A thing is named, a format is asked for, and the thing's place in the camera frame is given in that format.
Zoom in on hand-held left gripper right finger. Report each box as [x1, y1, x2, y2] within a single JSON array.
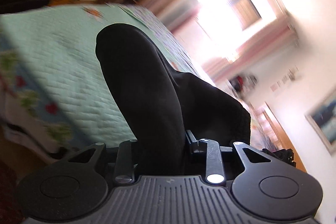
[[185, 130, 274, 185]]

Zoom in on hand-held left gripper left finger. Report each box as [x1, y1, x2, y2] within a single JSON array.
[[67, 140, 139, 186]]

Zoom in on black pants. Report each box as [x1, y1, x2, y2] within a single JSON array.
[[94, 23, 252, 178]]

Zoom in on wooden headboard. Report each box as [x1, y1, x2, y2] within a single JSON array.
[[254, 101, 308, 172]]

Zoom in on framed wedding photo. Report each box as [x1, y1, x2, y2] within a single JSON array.
[[304, 90, 336, 155]]

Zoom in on cluttered pile with fan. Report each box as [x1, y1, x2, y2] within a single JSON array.
[[228, 72, 259, 99]]

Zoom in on green quilted bedspread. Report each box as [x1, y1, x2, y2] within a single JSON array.
[[0, 3, 253, 159]]

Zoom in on window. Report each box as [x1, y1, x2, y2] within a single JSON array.
[[194, 0, 279, 60]]

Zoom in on wall lamp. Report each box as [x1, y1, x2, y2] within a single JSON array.
[[287, 66, 300, 81]]

